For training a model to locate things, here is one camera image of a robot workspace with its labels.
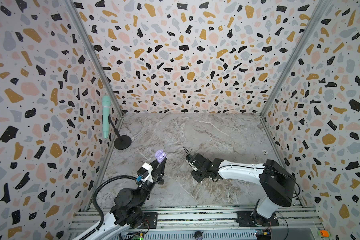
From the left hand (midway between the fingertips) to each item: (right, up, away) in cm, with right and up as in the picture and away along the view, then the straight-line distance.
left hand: (164, 156), depth 62 cm
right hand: (+13, -13, +24) cm, 30 cm away
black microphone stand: (-36, +2, +41) cm, 54 cm away
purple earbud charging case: (-2, 0, -1) cm, 2 cm away
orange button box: (+73, -38, +8) cm, 83 cm away
